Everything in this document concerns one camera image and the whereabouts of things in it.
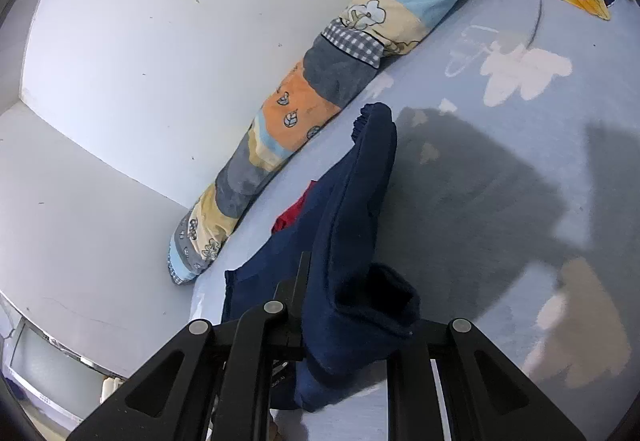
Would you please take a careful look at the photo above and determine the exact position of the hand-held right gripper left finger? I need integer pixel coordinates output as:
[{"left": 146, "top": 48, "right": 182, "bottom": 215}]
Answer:
[{"left": 67, "top": 251, "right": 312, "bottom": 441}]

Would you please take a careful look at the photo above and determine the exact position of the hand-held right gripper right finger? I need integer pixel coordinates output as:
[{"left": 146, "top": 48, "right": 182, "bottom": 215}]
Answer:
[{"left": 387, "top": 318, "right": 586, "bottom": 441}]

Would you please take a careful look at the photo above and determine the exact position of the navy blue shirt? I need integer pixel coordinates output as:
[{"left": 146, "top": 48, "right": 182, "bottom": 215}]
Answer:
[{"left": 221, "top": 102, "right": 422, "bottom": 413}]

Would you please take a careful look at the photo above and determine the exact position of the red garment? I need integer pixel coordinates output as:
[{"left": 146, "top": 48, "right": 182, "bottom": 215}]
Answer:
[{"left": 271, "top": 180, "right": 317, "bottom": 235}]

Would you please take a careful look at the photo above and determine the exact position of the light blue cloud-print blanket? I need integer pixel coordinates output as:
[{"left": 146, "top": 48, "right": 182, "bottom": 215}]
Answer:
[{"left": 190, "top": 0, "right": 636, "bottom": 441}]

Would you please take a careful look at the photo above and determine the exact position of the small white object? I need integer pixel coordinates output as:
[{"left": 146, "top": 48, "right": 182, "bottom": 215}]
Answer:
[{"left": 100, "top": 375, "right": 122, "bottom": 404}]

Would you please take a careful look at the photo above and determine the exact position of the grey framed panel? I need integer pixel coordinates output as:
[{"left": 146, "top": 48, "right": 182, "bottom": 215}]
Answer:
[{"left": 7, "top": 318, "right": 108, "bottom": 414}]

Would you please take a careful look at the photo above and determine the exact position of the rolled patchwork quilt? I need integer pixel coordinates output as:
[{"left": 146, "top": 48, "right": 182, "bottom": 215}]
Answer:
[{"left": 167, "top": 0, "right": 493, "bottom": 286}]

